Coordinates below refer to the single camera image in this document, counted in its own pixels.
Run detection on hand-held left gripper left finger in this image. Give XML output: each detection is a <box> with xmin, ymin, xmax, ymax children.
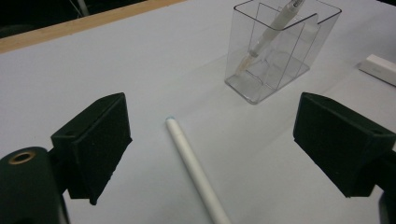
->
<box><xmin>49</xmin><ymin>91</ymin><xmax>134</xmax><ymax>206</ymax></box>

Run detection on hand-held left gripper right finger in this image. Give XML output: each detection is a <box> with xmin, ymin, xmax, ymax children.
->
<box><xmin>292</xmin><ymin>91</ymin><xmax>396</xmax><ymax>199</ymax></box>

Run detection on white rectangular tube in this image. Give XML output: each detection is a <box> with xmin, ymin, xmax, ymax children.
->
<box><xmin>357</xmin><ymin>53</ymin><xmax>396</xmax><ymax>88</ymax></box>

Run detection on white capped pen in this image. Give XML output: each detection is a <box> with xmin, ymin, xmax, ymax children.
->
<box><xmin>164</xmin><ymin>116</ymin><xmax>233</xmax><ymax>224</ymax></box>

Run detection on clear plastic pen holder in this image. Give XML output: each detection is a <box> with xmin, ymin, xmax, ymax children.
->
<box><xmin>224</xmin><ymin>0</ymin><xmax>343</xmax><ymax>105</ymax></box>

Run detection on white retractable pen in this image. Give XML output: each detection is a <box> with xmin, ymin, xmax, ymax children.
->
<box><xmin>237</xmin><ymin>0</ymin><xmax>306</xmax><ymax>76</ymax></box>

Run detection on metal stand pole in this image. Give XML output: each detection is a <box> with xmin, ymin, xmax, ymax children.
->
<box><xmin>76</xmin><ymin>0</ymin><xmax>92</xmax><ymax>17</ymax></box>

